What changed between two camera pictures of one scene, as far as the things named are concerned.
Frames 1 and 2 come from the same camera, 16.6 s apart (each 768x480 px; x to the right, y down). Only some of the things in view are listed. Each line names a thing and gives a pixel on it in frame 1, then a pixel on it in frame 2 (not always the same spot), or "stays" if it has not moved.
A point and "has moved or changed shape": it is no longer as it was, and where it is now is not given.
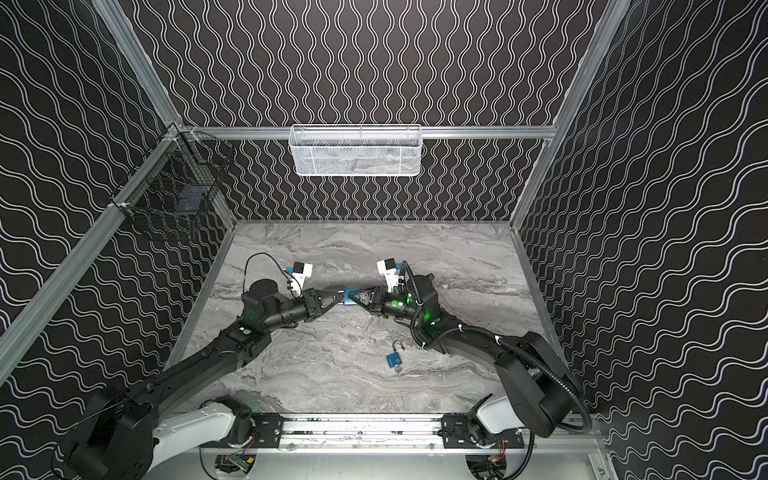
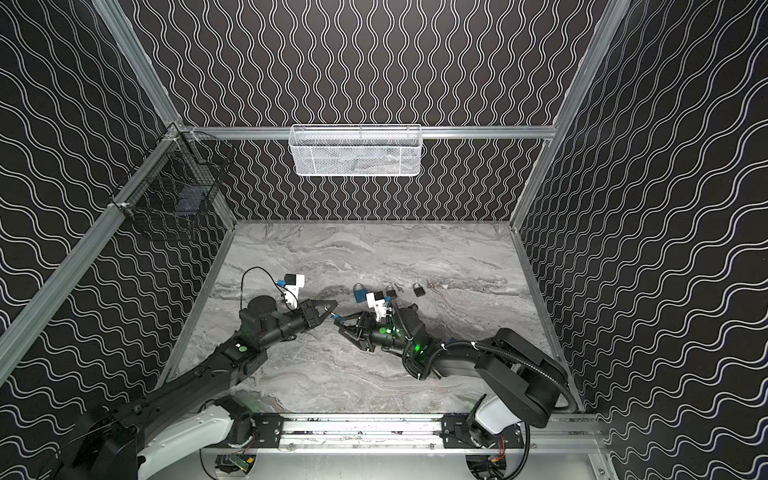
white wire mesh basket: [355, 150] stays
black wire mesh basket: [180, 176] stays
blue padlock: [351, 296] has moved or changed shape
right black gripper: [378, 301] to [363, 328]
